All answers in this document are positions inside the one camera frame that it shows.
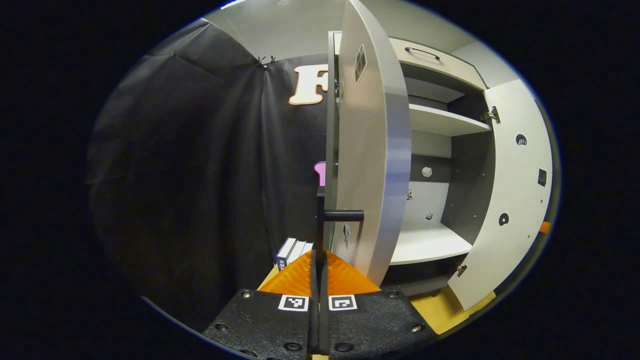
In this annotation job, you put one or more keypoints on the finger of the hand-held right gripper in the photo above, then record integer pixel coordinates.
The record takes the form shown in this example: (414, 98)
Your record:
(545, 227)

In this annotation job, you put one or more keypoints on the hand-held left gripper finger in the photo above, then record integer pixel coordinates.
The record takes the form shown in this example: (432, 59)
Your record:
(314, 325)
(324, 325)

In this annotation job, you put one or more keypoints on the white shoe cabinet door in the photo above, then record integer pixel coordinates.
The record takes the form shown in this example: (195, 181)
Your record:
(375, 150)
(510, 190)

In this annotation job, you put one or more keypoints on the white double-door shoe cabinet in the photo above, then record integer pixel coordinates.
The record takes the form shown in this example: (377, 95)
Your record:
(435, 120)

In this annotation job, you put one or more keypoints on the white cabinet drawer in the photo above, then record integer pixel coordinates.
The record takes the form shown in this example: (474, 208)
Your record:
(450, 67)

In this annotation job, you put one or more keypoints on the white spine book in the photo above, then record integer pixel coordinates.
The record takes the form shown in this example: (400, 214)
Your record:
(295, 250)

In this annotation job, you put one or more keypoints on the light blue book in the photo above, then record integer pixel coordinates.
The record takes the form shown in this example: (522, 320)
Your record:
(306, 247)

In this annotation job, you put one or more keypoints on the black backdrop cloth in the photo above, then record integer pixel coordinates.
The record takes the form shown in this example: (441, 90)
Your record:
(190, 160)

